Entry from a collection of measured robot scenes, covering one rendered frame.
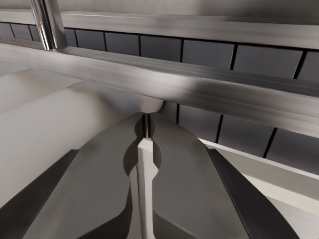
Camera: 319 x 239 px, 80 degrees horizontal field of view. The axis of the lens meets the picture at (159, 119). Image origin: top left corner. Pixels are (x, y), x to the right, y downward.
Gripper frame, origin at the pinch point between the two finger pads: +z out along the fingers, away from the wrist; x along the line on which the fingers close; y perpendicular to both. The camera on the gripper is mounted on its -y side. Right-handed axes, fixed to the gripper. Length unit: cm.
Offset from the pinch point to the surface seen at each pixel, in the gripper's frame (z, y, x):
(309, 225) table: 1.7, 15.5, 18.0
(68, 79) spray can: 4.4, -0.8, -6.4
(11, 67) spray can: 6.6, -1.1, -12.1
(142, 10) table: 12.5, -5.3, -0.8
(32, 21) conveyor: 14.2, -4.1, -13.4
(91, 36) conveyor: 9.5, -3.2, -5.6
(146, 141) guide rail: 2.3, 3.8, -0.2
